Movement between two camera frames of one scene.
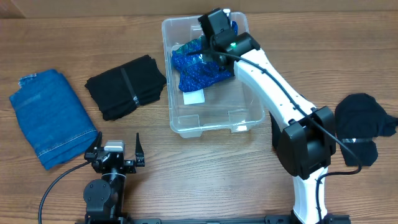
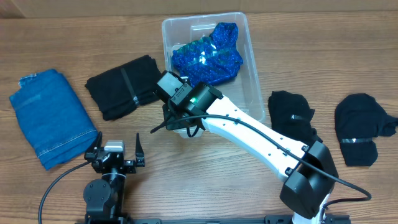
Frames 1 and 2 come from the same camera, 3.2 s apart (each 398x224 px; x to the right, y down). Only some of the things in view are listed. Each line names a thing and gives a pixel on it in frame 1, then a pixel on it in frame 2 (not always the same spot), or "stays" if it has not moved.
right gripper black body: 209,56 -> 174,121
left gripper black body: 129,167 stays
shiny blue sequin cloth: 193,69 stays
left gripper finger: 140,157 stays
